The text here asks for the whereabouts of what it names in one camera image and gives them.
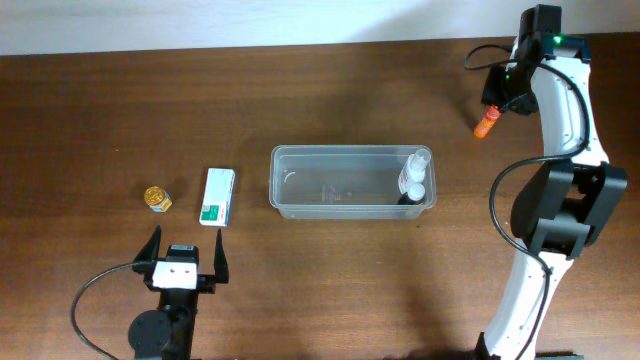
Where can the orange vitamin tube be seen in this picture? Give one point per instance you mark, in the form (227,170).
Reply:
(489,119)

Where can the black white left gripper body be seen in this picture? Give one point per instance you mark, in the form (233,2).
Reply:
(206,284)

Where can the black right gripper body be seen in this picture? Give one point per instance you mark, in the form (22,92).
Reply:
(500,93)

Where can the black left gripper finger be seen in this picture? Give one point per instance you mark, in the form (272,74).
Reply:
(221,269)
(147,257)

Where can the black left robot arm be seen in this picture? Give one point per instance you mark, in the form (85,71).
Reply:
(167,331)

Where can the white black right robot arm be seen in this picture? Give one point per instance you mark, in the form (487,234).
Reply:
(565,206)

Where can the dark bottle white cap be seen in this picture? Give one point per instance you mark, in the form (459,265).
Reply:
(414,196)

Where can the white lotion bottle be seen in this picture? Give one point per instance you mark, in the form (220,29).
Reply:
(414,170)

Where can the clear plastic container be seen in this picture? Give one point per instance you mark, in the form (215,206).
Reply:
(347,182)

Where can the white green medicine box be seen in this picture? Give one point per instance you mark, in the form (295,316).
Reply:
(217,198)

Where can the small gold-lidded balm jar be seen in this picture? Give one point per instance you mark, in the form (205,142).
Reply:
(157,199)

